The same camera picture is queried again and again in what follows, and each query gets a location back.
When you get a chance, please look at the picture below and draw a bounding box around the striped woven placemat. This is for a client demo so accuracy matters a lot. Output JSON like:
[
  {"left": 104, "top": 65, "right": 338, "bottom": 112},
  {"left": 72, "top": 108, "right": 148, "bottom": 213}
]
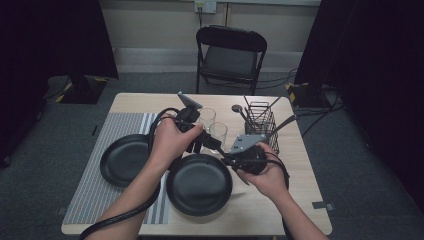
[{"left": 63, "top": 112, "right": 171, "bottom": 225}]

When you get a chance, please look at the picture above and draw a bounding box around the black stand base yellow tape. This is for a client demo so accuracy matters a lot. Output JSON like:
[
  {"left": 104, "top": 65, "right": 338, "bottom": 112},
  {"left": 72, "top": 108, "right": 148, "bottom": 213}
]
[
  {"left": 284, "top": 81, "right": 331, "bottom": 108},
  {"left": 43, "top": 73, "right": 109, "bottom": 105}
]

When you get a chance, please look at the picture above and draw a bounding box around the black curtain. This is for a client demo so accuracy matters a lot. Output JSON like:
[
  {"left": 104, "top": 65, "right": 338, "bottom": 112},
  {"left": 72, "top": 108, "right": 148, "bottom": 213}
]
[
  {"left": 0, "top": 0, "right": 119, "bottom": 168},
  {"left": 294, "top": 0, "right": 424, "bottom": 214}
]

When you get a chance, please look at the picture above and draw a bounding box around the black floor cable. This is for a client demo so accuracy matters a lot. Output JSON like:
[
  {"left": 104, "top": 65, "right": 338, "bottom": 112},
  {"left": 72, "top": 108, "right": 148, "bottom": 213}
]
[
  {"left": 256, "top": 68, "right": 298, "bottom": 90},
  {"left": 294, "top": 96, "right": 346, "bottom": 138}
]

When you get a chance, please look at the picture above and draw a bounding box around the person's right hand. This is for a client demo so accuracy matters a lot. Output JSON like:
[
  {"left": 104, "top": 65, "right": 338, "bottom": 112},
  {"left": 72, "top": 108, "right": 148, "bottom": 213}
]
[{"left": 237, "top": 142, "right": 290, "bottom": 202}]

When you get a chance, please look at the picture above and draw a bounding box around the white wall power outlet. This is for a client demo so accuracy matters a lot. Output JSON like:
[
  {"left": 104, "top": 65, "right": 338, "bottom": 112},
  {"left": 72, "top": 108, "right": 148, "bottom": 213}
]
[{"left": 194, "top": 0, "right": 218, "bottom": 14}]

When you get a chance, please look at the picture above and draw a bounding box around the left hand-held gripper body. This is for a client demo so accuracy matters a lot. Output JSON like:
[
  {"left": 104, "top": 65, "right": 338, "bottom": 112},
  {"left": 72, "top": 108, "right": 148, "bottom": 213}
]
[{"left": 174, "top": 90, "right": 204, "bottom": 134}]

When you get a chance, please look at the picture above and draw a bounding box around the left hand-held gripper cable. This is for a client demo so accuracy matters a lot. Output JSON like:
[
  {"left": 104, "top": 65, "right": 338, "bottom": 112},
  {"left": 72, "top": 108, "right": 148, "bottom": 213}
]
[{"left": 79, "top": 107, "right": 183, "bottom": 240}]

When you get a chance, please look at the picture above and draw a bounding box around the person's left hand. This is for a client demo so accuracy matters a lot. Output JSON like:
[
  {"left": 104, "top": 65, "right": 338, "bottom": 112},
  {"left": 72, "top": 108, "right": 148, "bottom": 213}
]
[{"left": 149, "top": 114, "right": 205, "bottom": 174}]

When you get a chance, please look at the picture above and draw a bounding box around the black round plate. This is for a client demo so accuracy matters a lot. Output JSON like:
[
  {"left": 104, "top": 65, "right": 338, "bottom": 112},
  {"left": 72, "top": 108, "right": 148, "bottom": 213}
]
[
  {"left": 165, "top": 153, "right": 234, "bottom": 217},
  {"left": 99, "top": 133, "right": 152, "bottom": 188}
]

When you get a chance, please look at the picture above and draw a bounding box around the grey tape strip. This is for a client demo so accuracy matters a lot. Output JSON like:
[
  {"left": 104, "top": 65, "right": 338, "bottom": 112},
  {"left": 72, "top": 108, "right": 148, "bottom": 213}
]
[{"left": 311, "top": 200, "right": 335, "bottom": 211}]

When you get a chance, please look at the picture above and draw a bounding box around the black wire cutlery holder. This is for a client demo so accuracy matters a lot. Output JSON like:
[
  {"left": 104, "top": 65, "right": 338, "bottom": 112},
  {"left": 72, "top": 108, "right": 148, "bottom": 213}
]
[{"left": 244, "top": 100, "right": 281, "bottom": 155}]

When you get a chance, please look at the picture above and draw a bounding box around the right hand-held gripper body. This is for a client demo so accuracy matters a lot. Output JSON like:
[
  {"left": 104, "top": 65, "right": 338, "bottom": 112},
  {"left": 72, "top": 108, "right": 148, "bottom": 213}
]
[{"left": 229, "top": 133, "right": 268, "bottom": 177}]

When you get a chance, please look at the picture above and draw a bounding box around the grey metal utensil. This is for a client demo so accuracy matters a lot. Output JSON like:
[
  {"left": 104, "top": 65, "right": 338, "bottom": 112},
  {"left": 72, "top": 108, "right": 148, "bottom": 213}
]
[{"left": 267, "top": 114, "right": 298, "bottom": 138}]

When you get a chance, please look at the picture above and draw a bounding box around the clear drinking glass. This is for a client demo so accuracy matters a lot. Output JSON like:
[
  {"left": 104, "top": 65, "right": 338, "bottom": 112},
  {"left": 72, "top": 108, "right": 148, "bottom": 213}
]
[
  {"left": 199, "top": 107, "right": 217, "bottom": 129},
  {"left": 209, "top": 121, "right": 229, "bottom": 155}
]

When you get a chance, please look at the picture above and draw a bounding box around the black folding chair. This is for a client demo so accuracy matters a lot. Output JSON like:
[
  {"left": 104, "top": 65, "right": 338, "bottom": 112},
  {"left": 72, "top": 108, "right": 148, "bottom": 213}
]
[{"left": 195, "top": 24, "right": 268, "bottom": 96}]

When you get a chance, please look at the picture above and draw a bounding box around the dark metal spoon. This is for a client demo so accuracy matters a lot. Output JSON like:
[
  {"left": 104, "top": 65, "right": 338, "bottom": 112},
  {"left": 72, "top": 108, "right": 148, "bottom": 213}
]
[{"left": 231, "top": 103, "right": 258, "bottom": 136}]

